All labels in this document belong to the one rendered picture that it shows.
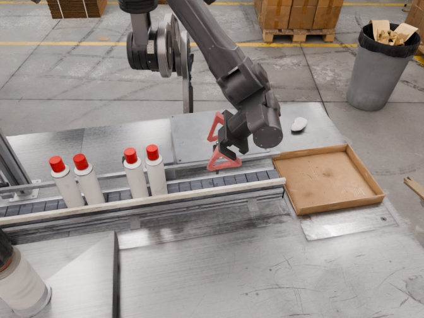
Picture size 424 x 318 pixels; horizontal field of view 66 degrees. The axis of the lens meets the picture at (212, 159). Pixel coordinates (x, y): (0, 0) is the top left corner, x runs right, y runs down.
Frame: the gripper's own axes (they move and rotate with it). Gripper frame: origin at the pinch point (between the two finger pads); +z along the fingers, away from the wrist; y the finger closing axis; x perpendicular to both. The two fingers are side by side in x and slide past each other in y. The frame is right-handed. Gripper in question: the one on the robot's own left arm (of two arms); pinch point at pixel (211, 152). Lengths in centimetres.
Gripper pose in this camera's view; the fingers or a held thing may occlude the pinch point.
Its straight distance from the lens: 78.3
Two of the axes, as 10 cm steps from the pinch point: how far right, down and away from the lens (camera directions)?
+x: 7.7, 4.4, 4.5
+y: 0.0, 7.1, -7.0
